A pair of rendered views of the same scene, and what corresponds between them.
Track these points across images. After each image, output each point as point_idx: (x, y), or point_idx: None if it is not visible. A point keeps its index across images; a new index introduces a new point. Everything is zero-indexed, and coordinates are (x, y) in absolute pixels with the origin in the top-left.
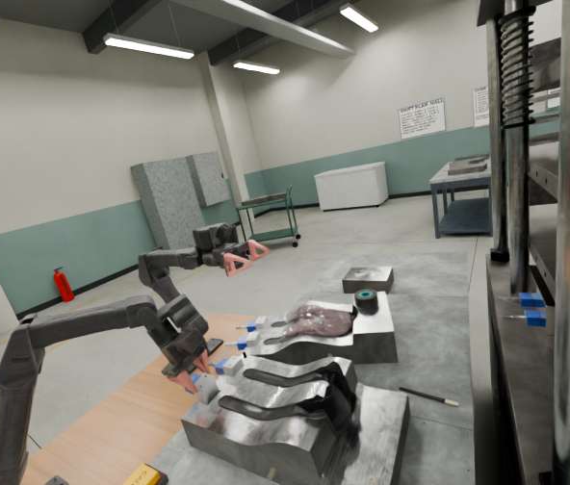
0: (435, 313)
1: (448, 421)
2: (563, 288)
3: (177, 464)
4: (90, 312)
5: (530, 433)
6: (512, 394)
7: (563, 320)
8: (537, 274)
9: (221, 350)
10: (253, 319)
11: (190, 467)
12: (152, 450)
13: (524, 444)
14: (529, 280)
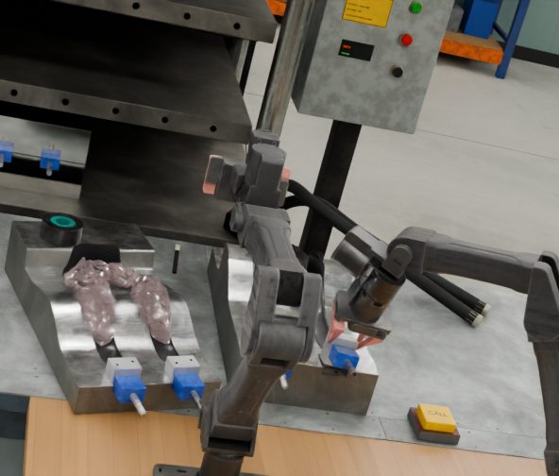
0: None
1: (202, 253)
2: (293, 68)
3: (390, 416)
4: (476, 244)
5: (182, 228)
6: (136, 224)
7: (288, 89)
8: (8, 114)
9: (183, 460)
10: (45, 445)
11: (382, 405)
12: (400, 450)
13: (195, 232)
14: None
